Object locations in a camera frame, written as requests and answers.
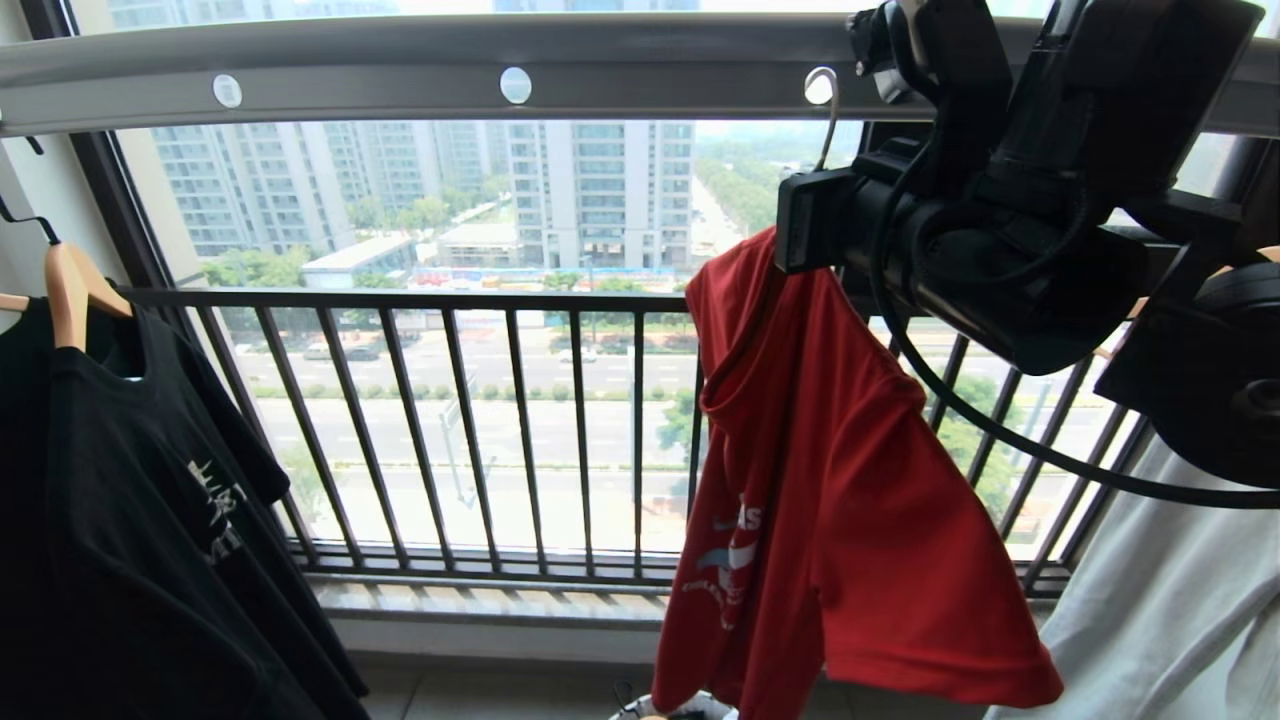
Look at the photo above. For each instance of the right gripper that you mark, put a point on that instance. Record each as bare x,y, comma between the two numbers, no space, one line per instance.
818,222

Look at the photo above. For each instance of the white garment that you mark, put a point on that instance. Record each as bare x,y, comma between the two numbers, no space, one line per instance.
1170,620

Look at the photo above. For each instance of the red t-shirt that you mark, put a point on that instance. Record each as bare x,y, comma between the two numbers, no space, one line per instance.
840,500

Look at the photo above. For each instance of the metal hanger hook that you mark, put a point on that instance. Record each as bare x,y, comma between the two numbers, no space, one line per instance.
830,120

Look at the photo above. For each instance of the grey metal clothes rail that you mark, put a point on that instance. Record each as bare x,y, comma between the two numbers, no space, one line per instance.
400,70

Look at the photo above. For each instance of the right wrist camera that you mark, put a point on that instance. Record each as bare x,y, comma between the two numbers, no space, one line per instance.
882,55

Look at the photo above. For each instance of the wooden hanger with black hook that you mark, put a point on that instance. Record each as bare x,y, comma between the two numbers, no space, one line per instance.
68,290

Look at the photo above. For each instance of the black t-shirt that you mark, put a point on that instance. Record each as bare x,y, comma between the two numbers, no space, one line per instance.
120,520

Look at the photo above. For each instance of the dark window frame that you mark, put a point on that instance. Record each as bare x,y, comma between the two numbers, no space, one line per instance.
110,190

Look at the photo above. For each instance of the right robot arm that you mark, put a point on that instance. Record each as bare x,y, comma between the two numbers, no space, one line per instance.
1110,110

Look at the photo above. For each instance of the black balcony railing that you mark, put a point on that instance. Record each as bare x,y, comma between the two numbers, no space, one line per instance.
420,300

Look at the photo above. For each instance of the laundry basket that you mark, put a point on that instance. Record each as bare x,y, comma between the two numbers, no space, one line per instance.
690,708

